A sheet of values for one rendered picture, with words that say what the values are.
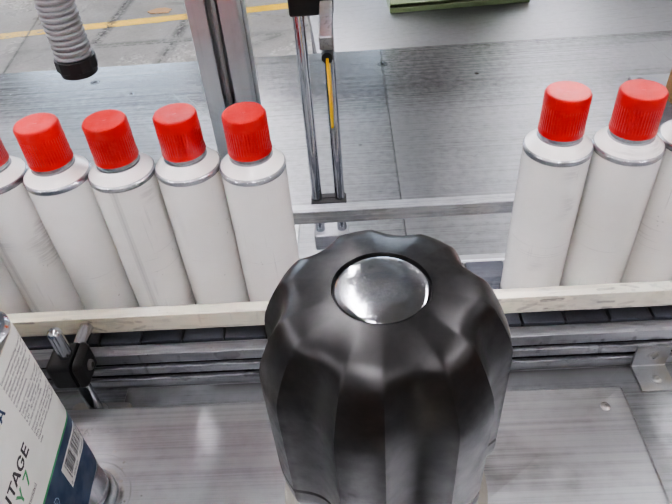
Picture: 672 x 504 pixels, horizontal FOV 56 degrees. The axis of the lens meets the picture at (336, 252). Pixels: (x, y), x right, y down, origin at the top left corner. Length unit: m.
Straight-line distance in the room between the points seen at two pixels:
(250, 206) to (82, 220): 0.14
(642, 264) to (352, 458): 0.45
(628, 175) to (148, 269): 0.39
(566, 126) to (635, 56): 0.70
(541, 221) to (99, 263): 0.37
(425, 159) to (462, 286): 0.68
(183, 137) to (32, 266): 0.19
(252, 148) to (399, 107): 0.54
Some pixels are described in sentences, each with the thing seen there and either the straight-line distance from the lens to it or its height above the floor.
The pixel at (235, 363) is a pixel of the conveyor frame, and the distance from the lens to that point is 0.59.
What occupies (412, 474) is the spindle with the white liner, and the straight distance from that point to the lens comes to 0.20.
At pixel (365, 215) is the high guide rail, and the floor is 0.95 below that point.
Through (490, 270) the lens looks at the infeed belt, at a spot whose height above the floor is 0.88.
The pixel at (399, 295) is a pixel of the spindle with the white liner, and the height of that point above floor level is 1.18.
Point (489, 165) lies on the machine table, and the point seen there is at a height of 0.83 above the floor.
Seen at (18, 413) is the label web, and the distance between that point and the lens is 0.39.
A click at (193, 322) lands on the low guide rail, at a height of 0.90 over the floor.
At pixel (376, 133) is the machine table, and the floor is 0.83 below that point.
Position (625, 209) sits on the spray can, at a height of 1.00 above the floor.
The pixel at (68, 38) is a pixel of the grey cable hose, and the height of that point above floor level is 1.11.
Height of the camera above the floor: 1.31
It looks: 42 degrees down
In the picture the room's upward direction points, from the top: 5 degrees counter-clockwise
